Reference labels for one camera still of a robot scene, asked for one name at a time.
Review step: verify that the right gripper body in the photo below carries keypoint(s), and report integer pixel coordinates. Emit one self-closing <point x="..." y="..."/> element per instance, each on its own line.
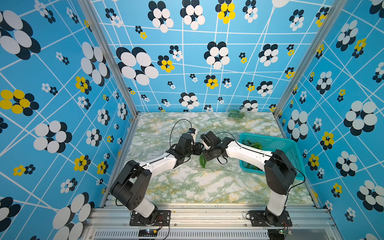
<point x="209" y="154"/>

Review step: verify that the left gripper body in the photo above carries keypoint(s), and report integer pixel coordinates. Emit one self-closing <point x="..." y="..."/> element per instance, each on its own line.
<point x="196" y="149"/>

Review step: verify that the green pepper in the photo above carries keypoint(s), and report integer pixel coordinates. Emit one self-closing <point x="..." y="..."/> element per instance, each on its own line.
<point x="253" y="145"/>
<point x="203" y="161"/>

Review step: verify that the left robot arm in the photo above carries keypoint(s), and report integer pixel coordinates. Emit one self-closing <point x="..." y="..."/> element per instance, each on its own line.
<point x="131" y="185"/>

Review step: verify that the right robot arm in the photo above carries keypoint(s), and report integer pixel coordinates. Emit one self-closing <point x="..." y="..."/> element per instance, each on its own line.
<point x="279" y="172"/>

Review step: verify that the left circuit board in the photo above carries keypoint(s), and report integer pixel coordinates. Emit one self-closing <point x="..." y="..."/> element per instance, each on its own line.
<point x="148" y="233"/>

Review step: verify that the circuit board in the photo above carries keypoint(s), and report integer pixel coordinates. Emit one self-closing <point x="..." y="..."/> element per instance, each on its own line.
<point x="279" y="234"/>
<point x="148" y="233"/>

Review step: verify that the right circuit board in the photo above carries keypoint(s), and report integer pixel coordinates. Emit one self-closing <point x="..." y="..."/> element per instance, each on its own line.
<point x="279" y="234"/>

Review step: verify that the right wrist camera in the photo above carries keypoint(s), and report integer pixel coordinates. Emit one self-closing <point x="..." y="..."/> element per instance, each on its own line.
<point x="206" y="142"/>

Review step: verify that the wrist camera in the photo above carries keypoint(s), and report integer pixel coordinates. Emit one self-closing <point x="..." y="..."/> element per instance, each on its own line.
<point x="206" y="142"/>
<point x="193" y="132"/>

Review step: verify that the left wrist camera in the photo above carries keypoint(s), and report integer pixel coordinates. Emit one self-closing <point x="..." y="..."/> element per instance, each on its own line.
<point x="193" y="132"/>

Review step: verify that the aluminium front rail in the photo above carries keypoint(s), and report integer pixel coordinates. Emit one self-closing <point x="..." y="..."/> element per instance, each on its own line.
<point x="212" y="222"/>

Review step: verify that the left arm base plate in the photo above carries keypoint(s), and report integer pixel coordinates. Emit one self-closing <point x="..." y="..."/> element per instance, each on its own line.
<point x="158" y="218"/>

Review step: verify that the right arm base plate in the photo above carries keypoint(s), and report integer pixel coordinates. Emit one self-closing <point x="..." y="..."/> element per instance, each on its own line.
<point x="266" y="219"/>

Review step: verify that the left frame post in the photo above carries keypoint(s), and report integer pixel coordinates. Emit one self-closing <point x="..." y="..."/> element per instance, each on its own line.
<point x="107" y="52"/>

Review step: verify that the frame post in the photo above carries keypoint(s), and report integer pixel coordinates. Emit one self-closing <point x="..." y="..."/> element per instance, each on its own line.
<point x="322" y="33"/>
<point x="107" y="52"/>

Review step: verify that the right frame post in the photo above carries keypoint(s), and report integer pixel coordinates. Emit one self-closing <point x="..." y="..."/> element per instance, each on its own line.
<point x="322" y="33"/>

